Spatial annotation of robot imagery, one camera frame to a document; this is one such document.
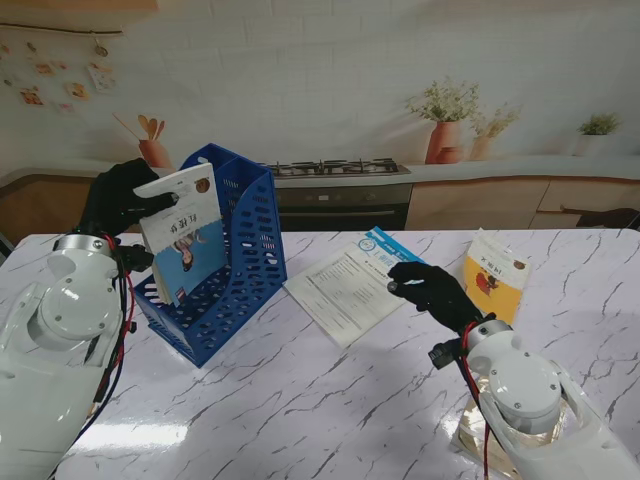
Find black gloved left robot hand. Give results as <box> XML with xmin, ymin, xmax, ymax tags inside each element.
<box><xmin>81</xmin><ymin>158</ymin><xmax>176</xmax><ymax>236</ymax></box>

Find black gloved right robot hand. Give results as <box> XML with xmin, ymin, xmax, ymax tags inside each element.
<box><xmin>387</xmin><ymin>260</ymin><xmax>489</xmax><ymax>336</ymax></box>

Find blue and white novel book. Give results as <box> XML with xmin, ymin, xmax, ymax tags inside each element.
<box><xmin>133</xmin><ymin>162</ymin><xmax>230</xmax><ymax>307</ymax></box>

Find tan cover book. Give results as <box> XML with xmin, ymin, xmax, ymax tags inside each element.
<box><xmin>449</xmin><ymin>374</ymin><xmax>571</xmax><ymax>474</ymax></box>

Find yellow cover book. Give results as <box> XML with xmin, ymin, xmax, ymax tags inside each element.
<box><xmin>460</xmin><ymin>228</ymin><xmax>534</xmax><ymax>325</ymax></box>

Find white workbook with blue header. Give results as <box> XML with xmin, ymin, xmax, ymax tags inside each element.
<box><xmin>282</xmin><ymin>225</ymin><xmax>436</xmax><ymax>351</ymax></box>

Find blue perforated plastic file holder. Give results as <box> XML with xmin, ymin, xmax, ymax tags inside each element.
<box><xmin>128</xmin><ymin>142</ymin><xmax>290</xmax><ymax>370</ymax></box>

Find printed kitchen scene backdrop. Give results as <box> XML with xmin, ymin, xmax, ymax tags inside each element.
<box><xmin>0</xmin><ymin>0</ymin><xmax>640</xmax><ymax>236</ymax></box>

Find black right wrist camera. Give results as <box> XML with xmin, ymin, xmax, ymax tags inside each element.
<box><xmin>428</xmin><ymin>339</ymin><xmax>469</xmax><ymax>371</ymax></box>

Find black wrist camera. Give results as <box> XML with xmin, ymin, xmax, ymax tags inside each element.
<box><xmin>117</xmin><ymin>242</ymin><xmax>155</xmax><ymax>274</ymax></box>
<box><xmin>428</xmin><ymin>339</ymin><xmax>469</xmax><ymax>371</ymax></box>

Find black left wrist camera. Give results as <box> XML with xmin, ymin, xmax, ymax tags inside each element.
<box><xmin>117</xmin><ymin>242</ymin><xmax>155</xmax><ymax>274</ymax></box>

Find red black left arm cables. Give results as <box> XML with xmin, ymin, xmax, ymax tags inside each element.
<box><xmin>87</xmin><ymin>234</ymin><xmax>139</xmax><ymax>416</ymax></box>

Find red black arm cables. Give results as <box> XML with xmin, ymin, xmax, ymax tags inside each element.
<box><xmin>87</xmin><ymin>234</ymin><xmax>139</xmax><ymax>416</ymax></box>
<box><xmin>459</xmin><ymin>324</ymin><xmax>496</xmax><ymax>480</ymax></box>

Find red black right arm cables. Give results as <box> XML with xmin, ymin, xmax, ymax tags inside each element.
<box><xmin>459</xmin><ymin>324</ymin><xmax>496</xmax><ymax>480</ymax></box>

